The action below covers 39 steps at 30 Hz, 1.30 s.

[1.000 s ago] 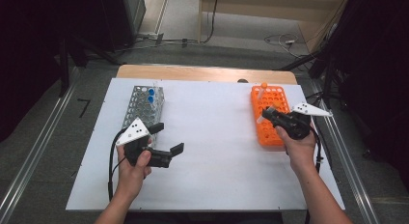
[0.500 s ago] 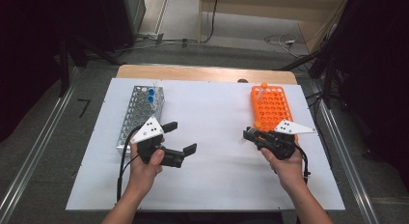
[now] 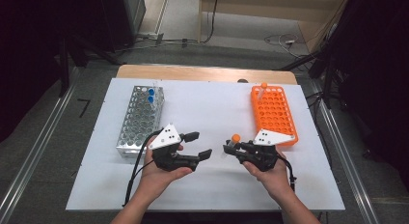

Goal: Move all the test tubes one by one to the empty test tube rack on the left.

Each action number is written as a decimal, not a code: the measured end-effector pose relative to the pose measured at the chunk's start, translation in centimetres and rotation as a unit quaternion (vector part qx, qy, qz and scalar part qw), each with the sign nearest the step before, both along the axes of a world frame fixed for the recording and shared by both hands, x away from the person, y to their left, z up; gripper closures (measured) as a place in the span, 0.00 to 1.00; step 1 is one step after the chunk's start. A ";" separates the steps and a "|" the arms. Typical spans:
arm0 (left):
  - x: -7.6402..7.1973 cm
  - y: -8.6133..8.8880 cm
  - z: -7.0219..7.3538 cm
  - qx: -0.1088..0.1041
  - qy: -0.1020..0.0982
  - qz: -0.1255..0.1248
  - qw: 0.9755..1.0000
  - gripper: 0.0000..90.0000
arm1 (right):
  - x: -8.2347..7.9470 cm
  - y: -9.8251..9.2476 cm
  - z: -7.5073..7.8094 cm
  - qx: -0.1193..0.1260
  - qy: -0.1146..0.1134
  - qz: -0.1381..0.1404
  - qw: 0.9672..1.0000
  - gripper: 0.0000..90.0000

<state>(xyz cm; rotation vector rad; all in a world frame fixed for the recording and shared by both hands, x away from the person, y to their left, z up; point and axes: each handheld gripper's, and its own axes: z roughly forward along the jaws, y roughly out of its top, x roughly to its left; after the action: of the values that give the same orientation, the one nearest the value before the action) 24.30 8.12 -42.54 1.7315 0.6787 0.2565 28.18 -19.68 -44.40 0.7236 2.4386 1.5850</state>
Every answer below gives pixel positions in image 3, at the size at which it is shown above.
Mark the orange test tube rack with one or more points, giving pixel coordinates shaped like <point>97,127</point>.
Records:
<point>273,114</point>

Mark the white board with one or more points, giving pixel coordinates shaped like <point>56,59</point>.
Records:
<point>209,105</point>

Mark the metal test tube rack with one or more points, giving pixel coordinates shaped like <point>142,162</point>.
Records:
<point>138,127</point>

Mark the person's left hand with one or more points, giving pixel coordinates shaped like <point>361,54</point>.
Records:
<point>157,182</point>

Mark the light wooden shelf unit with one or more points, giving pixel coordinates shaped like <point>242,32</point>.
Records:
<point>273,10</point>

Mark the person's right hand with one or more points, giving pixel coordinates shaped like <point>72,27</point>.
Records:
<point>273,182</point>

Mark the dark grey cabinet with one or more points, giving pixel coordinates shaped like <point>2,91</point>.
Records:
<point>133,8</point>

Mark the black stand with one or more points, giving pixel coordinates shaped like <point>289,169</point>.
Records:
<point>64,72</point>
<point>328,85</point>

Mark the dark curtain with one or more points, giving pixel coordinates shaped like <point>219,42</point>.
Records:
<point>32,40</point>
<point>379,56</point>

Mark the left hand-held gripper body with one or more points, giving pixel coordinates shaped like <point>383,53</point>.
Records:
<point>165,138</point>

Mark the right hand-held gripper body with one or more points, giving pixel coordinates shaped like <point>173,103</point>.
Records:
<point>270,138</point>

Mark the metal floor rail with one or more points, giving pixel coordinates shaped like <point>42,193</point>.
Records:
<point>353,182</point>
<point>32,156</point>

